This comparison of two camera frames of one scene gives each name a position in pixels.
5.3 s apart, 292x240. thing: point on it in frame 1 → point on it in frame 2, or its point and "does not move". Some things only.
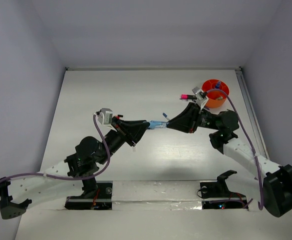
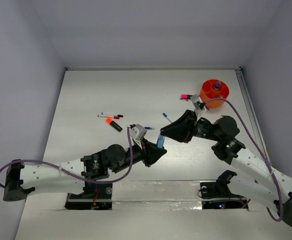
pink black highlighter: x=186 y=96 does not move
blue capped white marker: x=165 y=116 does not move
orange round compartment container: x=216 y=99 does not move
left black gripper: x=131 y=130 → x=151 y=152
